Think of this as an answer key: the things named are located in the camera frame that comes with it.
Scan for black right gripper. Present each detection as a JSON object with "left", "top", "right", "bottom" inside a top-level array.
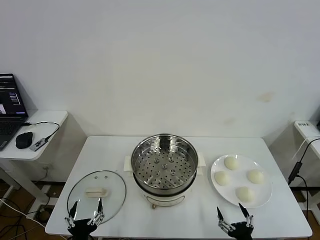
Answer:
[{"left": 216, "top": 202, "right": 256, "bottom": 240}]

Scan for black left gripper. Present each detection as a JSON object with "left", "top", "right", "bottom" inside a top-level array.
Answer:
[{"left": 64, "top": 196, "right": 105, "bottom": 240}]

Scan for white steamed baozi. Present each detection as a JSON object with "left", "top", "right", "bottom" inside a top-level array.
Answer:
[
  {"left": 214, "top": 170, "right": 231, "bottom": 187},
  {"left": 247, "top": 169, "right": 265, "bottom": 185},
  {"left": 224, "top": 156, "right": 240, "bottom": 171},
  {"left": 235, "top": 186, "right": 255, "bottom": 203}
]

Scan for glass lid with cream handle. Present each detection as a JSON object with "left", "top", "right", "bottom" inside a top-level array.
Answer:
[{"left": 66, "top": 169, "right": 127, "bottom": 227}]

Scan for stainless steel steamer basket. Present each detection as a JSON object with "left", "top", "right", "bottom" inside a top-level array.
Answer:
[{"left": 131, "top": 133, "right": 199, "bottom": 195}]

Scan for white round plate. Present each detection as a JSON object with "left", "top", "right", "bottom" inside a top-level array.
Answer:
[{"left": 210, "top": 154, "right": 273, "bottom": 209}]

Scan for cream electric cooker base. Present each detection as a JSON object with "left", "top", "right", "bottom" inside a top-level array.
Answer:
[{"left": 123, "top": 154, "right": 207, "bottom": 210}]

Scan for grey portable drive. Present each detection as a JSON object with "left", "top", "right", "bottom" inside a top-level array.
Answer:
[{"left": 29, "top": 136, "right": 48, "bottom": 152}]

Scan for black computer mouse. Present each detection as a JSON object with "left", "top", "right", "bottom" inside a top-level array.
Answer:
[{"left": 15, "top": 131, "right": 34, "bottom": 150}]

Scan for white side table with laptop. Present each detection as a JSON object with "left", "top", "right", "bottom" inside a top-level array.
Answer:
[{"left": 0, "top": 109, "right": 69, "bottom": 206}]

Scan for white side table with label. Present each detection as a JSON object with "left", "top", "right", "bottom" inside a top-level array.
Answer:
[{"left": 293, "top": 119, "right": 320, "bottom": 218}]

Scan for black laptop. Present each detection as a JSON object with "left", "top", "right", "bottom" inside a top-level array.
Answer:
[{"left": 0, "top": 73, "right": 29, "bottom": 152}]

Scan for black floor cables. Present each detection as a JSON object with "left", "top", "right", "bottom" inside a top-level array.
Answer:
[{"left": 0, "top": 209, "right": 46, "bottom": 240}]

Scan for black cable with adapter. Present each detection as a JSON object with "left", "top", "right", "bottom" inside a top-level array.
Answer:
[{"left": 287, "top": 136, "right": 320, "bottom": 226}]

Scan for white floor cable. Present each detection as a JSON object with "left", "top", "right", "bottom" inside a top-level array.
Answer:
[{"left": 0, "top": 197, "right": 47, "bottom": 228}]

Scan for white thin cable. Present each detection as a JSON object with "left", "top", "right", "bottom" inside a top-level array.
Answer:
[{"left": 291, "top": 134, "right": 320, "bottom": 161}]

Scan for black laptop cable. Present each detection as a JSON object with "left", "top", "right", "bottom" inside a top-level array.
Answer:
[{"left": 21, "top": 121, "right": 60, "bottom": 140}]

